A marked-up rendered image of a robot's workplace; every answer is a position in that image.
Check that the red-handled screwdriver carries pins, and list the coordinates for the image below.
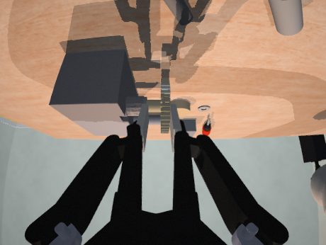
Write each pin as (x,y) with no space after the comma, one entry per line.
(206,128)

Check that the tan gear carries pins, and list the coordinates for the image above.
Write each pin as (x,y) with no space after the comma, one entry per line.
(162,105)

